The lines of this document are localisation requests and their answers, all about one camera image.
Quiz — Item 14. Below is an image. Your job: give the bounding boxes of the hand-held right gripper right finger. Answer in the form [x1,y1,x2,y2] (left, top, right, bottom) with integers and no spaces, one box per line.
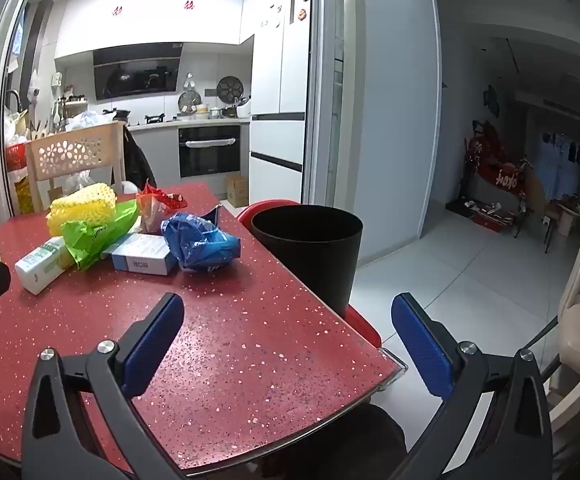
[391,292,553,480]

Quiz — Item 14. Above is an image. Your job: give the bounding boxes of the round patterned wall plate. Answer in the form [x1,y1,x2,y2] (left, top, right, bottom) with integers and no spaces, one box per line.
[216,76,246,103]

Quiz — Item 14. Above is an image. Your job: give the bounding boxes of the beige perforated plastic chair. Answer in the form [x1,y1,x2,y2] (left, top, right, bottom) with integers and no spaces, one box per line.
[24,121,127,211]

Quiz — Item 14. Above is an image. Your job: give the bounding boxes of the yellow mesh sponge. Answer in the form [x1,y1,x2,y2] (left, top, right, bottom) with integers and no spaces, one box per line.
[46,182,117,237]

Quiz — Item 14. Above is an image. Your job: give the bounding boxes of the yellow bag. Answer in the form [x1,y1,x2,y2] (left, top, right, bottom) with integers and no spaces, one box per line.
[15,170,38,216]

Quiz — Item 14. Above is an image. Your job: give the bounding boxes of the black range hood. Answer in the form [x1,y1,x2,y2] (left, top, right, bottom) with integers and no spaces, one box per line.
[92,42,185,102]

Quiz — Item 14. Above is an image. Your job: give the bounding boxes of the white refrigerator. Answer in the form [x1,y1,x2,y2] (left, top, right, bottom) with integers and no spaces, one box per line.
[249,0,316,208]

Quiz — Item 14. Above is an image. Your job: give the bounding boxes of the white plastic bag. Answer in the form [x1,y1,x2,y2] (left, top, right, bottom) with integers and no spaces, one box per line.
[65,111,116,133]

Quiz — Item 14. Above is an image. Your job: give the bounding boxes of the red plastic chair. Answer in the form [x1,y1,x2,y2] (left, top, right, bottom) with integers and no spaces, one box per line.
[236,200,383,348]

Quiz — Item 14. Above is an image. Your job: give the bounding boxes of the black built-in oven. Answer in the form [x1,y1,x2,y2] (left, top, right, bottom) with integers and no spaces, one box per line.
[177,125,242,178]

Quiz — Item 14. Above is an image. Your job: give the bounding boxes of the dark wooden stool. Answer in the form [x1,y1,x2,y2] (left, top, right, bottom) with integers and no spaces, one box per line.
[515,195,561,253]

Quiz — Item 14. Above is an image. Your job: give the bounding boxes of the black waste bin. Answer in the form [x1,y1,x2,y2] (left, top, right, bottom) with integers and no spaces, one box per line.
[250,204,363,317]

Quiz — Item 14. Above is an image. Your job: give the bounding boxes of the red snack wrapper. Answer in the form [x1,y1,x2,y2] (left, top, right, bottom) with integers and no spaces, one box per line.
[136,180,189,235]

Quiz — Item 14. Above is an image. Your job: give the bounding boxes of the black jacket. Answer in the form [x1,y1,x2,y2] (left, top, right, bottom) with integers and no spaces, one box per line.
[122,127,157,191]

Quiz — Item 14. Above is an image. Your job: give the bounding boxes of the blue and white carton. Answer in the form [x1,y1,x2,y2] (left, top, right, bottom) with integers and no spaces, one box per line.
[102,233,178,277]

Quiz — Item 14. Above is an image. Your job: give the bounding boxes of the blue plastic bag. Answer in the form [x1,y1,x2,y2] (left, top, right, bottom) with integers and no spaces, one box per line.
[161,212,242,272]

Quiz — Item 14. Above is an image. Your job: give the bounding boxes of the green plastic bag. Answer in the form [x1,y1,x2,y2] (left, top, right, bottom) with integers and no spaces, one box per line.
[62,199,141,272]

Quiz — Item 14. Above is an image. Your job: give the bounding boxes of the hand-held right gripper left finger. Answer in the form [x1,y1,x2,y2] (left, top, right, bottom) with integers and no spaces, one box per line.
[21,292,186,480]

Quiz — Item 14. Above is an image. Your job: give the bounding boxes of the white and green tube box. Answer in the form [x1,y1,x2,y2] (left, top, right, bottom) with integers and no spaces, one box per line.
[15,236,76,296]

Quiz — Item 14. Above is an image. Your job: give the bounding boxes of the brown cardboard box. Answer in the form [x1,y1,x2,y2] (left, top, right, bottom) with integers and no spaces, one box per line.
[226,172,250,208]

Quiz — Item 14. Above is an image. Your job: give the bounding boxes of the red basket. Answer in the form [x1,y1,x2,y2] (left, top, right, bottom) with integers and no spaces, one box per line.
[5,142,28,171]

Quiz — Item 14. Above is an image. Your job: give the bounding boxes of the white sliding door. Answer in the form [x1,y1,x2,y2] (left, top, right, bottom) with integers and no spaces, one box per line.
[302,0,366,206]

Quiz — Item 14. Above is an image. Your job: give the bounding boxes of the small cardboard box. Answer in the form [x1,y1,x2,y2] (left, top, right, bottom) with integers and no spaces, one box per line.
[555,205,580,236]

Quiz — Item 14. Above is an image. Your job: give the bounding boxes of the red festive decoration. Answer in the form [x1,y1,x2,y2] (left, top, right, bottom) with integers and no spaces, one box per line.
[462,122,536,201]

